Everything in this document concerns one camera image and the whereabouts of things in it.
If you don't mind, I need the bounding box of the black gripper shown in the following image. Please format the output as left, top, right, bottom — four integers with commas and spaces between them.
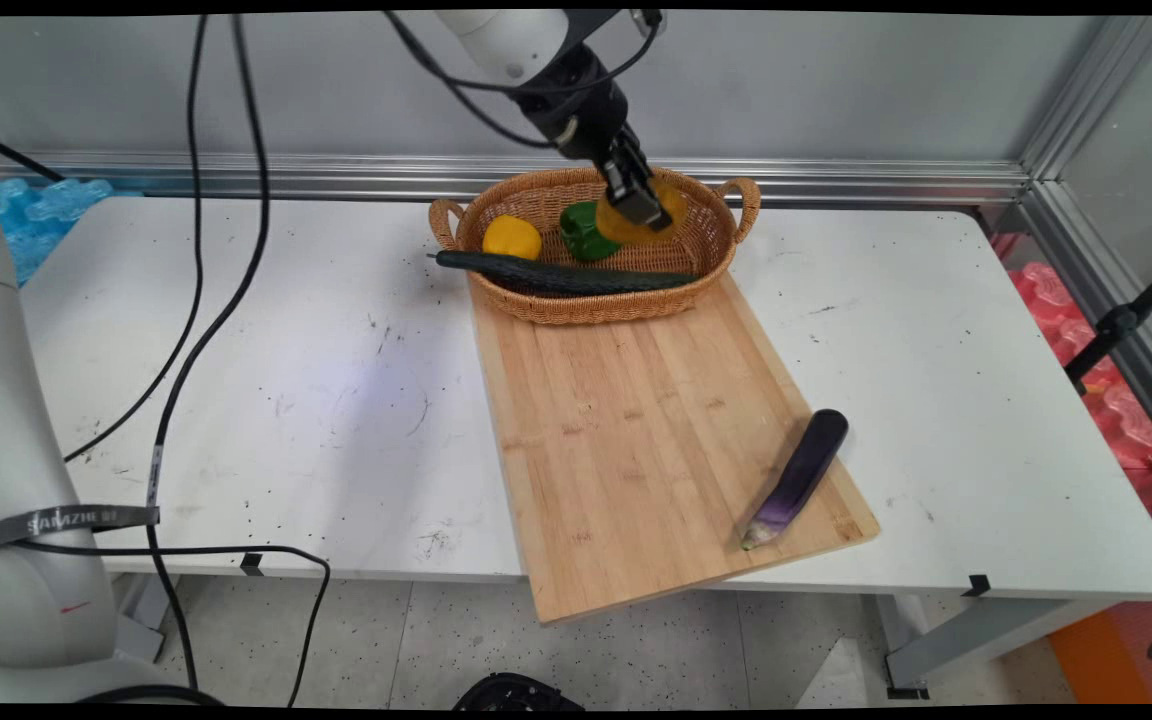
516, 44, 674, 231

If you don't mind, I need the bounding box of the orange bell pepper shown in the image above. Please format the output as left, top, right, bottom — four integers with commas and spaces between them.
593, 179, 690, 248

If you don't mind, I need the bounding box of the green bell pepper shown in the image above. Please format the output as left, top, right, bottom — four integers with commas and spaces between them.
559, 200, 627, 263

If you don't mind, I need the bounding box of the dark green cucumber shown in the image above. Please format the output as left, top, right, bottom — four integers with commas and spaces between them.
426, 250, 702, 298

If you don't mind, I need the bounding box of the yellow bell pepper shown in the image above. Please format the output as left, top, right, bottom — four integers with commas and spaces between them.
482, 215, 544, 262

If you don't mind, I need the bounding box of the wooden cutting board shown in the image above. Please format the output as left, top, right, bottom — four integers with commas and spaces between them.
466, 270, 882, 625

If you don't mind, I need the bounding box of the purple eggplant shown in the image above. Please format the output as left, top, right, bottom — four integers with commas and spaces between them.
739, 408, 850, 552

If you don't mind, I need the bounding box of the black tripod stand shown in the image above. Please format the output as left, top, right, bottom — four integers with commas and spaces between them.
1064, 250, 1152, 397

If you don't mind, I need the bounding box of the black round floor object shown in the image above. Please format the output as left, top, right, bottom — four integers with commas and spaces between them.
452, 672, 586, 712

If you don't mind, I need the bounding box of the pink bubble wrap sheet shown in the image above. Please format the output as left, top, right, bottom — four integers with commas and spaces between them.
986, 233, 1152, 603

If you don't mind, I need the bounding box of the grey metal table leg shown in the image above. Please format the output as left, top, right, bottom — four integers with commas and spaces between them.
112, 572, 183, 663
874, 594, 1119, 701

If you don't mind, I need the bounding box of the blue bubble wrap sheet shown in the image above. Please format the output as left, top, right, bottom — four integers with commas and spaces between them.
0, 177, 117, 288

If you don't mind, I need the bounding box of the woven wicker basket with handles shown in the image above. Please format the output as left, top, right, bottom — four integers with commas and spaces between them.
428, 165, 763, 326

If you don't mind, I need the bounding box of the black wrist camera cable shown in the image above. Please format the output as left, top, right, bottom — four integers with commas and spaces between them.
382, 10, 663, 152

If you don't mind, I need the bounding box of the aluminium frame rail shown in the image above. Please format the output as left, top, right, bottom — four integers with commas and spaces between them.
0, 152, 1033, 209
1016, 180, 1152, 473

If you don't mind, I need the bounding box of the black hanging cable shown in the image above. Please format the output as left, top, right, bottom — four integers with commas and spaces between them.
64, 14, 210, 464

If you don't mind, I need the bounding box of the aluminium frame post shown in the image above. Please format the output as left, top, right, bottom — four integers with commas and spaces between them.
1020, 15, 1152, 183

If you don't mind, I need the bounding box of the thin black looped cable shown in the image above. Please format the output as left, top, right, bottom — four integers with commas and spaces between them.
0, 540, 334, 708

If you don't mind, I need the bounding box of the grey velcro strap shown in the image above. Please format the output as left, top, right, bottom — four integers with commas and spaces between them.
0, 504, 163, 554

